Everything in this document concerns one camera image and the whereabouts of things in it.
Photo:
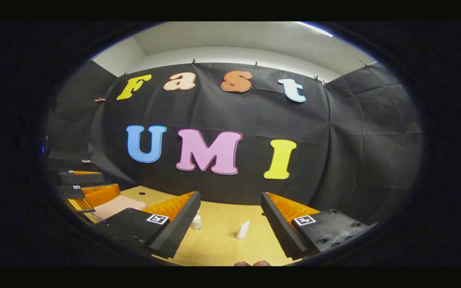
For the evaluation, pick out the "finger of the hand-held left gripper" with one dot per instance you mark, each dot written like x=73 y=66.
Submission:
x=70 y=192
x=82 y=178

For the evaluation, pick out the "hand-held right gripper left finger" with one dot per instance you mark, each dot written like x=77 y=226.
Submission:
x=176 y=230

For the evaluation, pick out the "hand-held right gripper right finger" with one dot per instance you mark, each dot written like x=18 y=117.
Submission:
x=280 y=228

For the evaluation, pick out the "pink suitcase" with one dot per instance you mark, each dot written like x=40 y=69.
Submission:
x=114 y=208

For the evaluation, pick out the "black backdrop cloth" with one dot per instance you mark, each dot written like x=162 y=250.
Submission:
x=254 y=116

